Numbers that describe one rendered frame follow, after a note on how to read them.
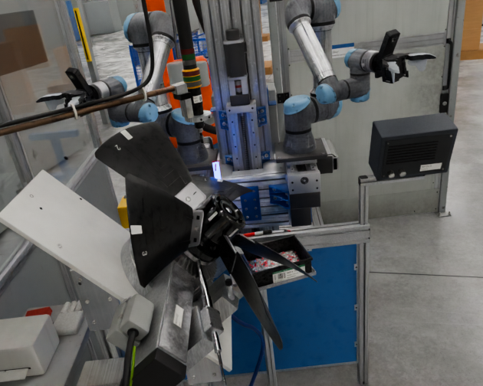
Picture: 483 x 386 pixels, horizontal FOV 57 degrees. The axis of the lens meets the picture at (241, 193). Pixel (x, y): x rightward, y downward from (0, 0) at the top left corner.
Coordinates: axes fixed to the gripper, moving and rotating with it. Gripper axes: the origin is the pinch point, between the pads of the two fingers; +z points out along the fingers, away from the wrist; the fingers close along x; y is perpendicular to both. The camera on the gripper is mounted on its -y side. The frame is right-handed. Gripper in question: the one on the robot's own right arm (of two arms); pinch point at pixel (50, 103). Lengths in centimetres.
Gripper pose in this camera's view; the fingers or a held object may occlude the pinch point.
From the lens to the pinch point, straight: 165.9
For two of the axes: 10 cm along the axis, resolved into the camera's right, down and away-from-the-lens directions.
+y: -0.1, 8.7, 4.9
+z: -4.6, 4.4, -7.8
